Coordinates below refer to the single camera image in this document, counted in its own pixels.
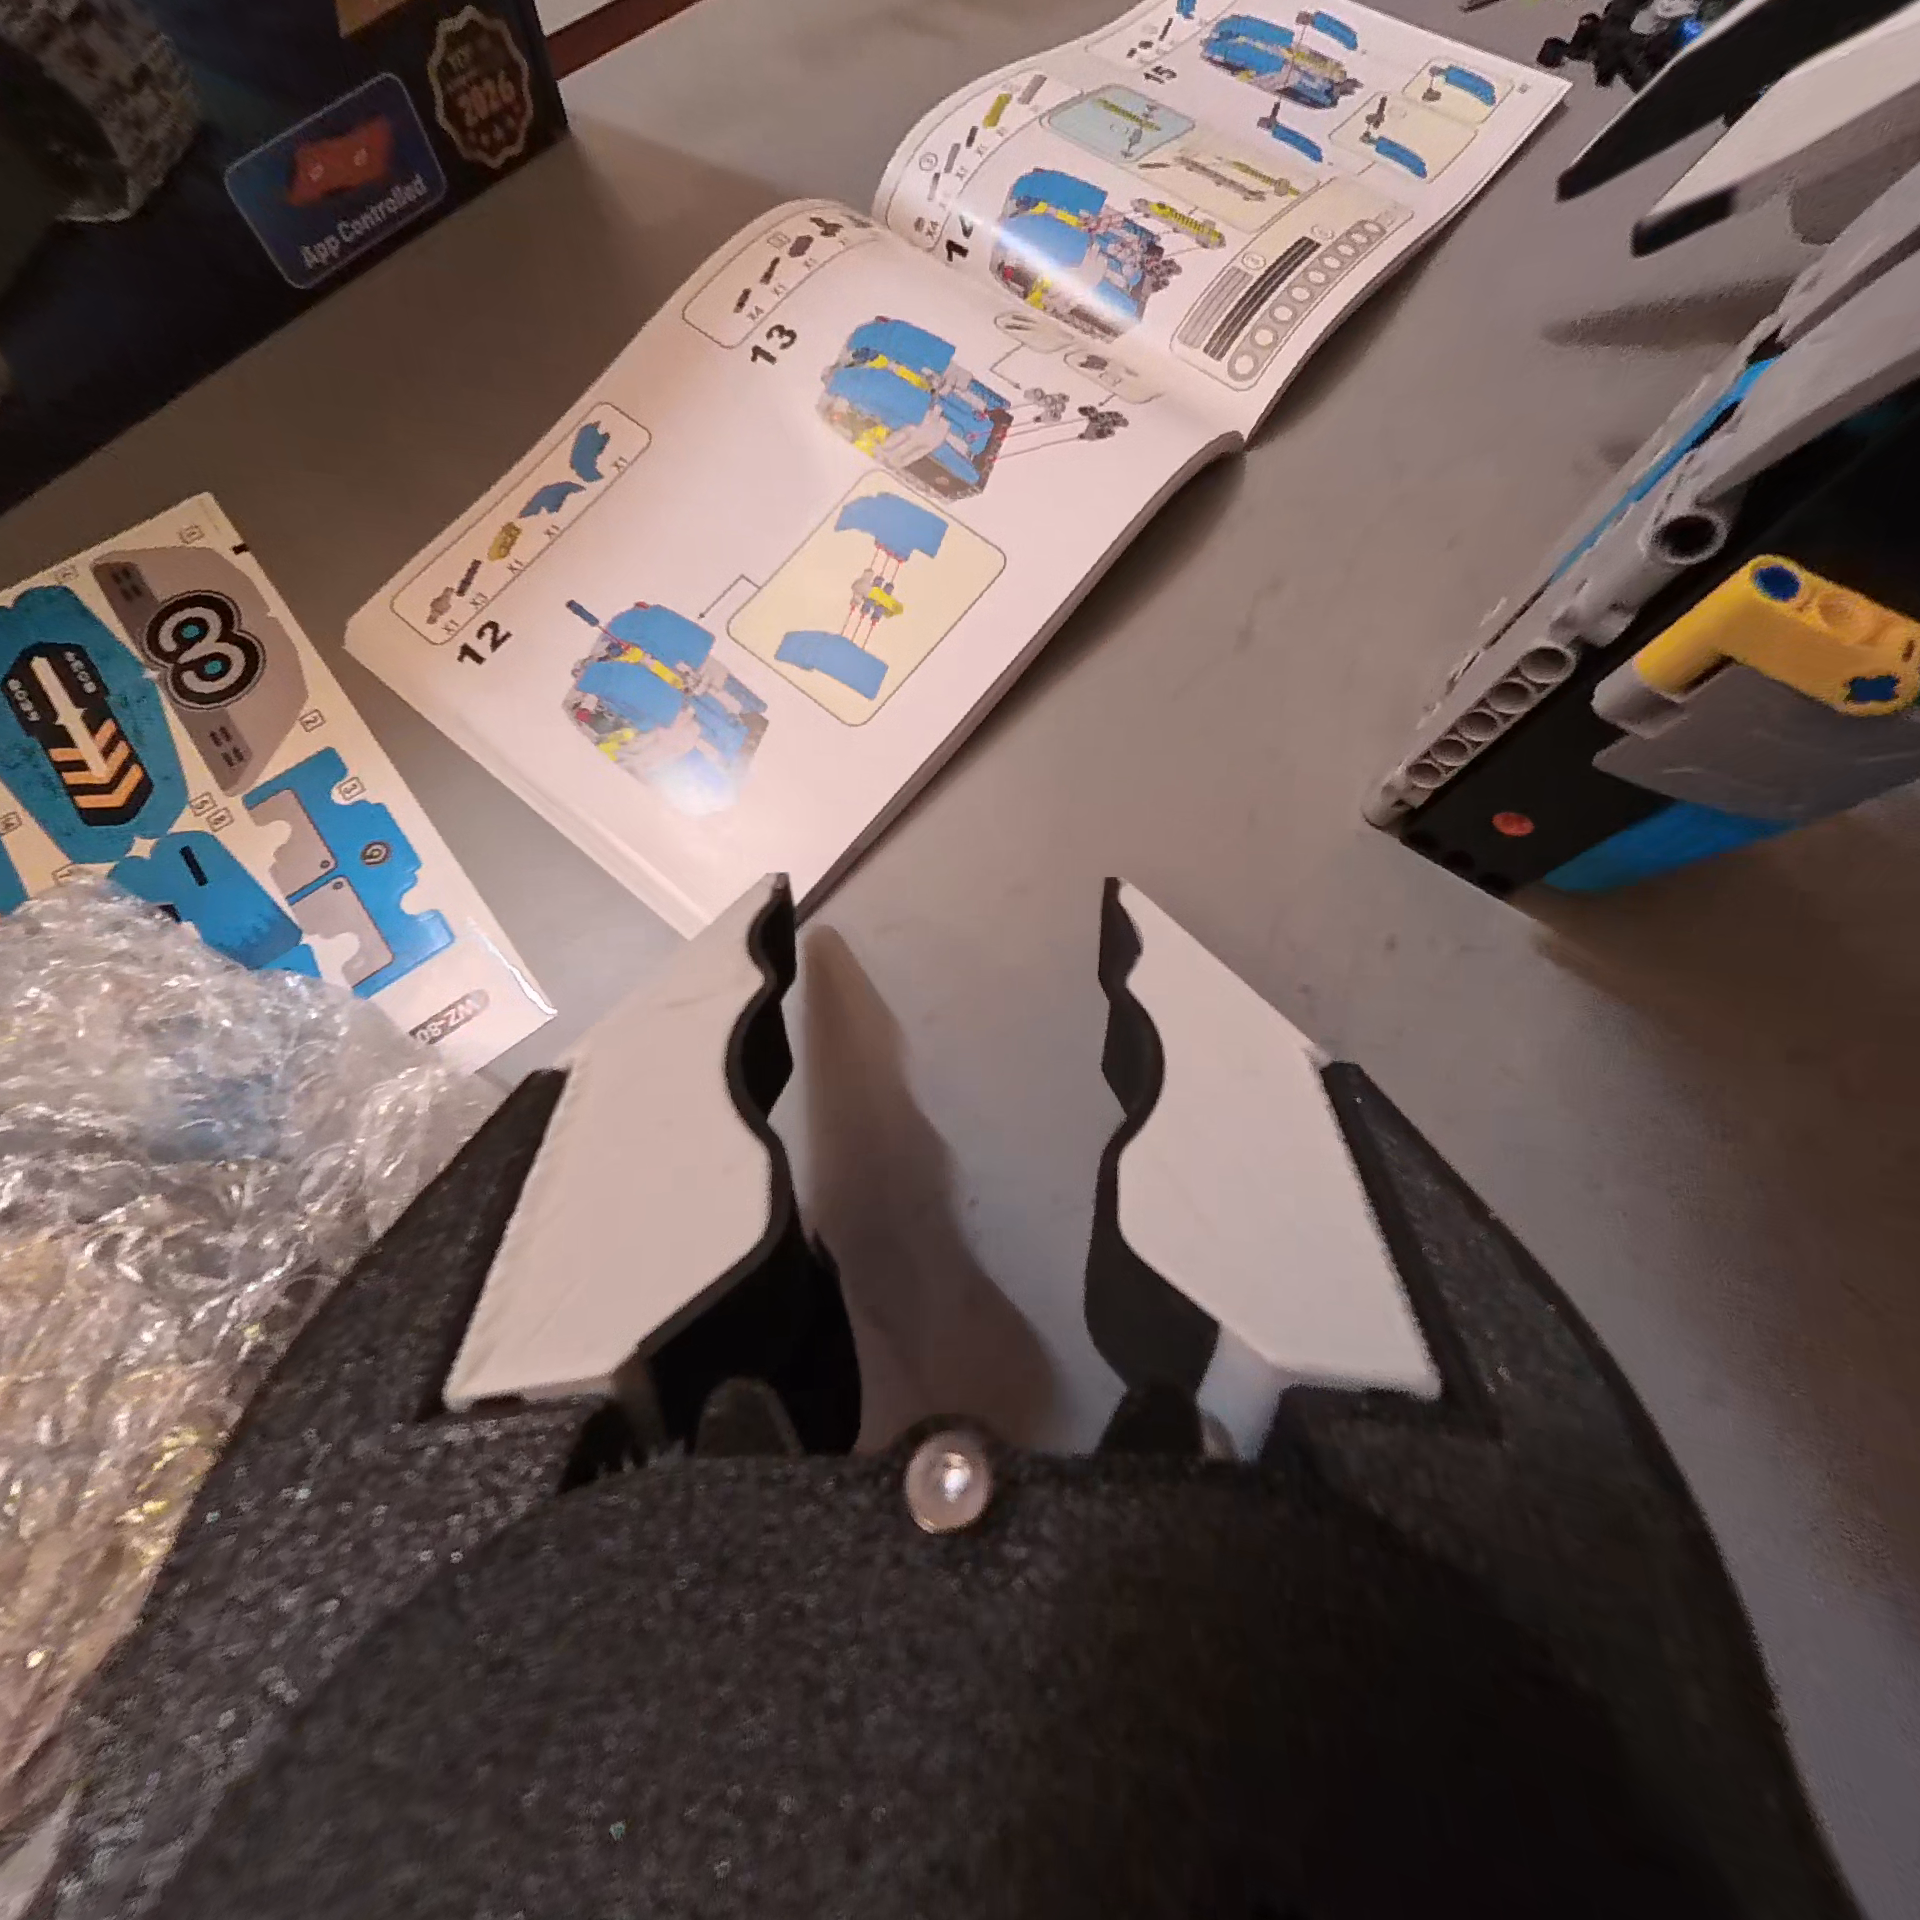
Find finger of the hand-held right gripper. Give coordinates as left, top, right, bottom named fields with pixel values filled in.
left=1632, top=36, right=1920, bottom=253
left=1557, top=0, right=1920, bottom=204

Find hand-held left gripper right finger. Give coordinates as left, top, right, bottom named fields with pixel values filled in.
left=1081, top=875, right=1445, bottom=1460

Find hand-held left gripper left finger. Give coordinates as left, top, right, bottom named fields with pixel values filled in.
left=444, top=874, right=859, bottom=1453

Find blue grey toy brick model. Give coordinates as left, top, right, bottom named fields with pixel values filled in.
left=1363, top=186, right=1920, bottom=899

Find grey desk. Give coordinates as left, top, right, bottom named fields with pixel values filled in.
left=0, top=0, right=1920, bottom=1920

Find pile of small brick parts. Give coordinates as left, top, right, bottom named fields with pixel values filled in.
left=1462, top=0, right=1764, bottom=84

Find clear plastic parts bag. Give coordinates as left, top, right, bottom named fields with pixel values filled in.
left=0, top=875, right=502, bottom=1802

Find blue sticker sheet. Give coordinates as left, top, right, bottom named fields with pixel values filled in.
left=0, top=492, right=558, bottom=1074

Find open instruction booklet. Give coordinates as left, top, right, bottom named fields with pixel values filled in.
left=347, top=0, right=1570, bottom=938

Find dark toy robot box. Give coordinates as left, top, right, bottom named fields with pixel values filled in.
left=0, top=0, right=569, bottom=511

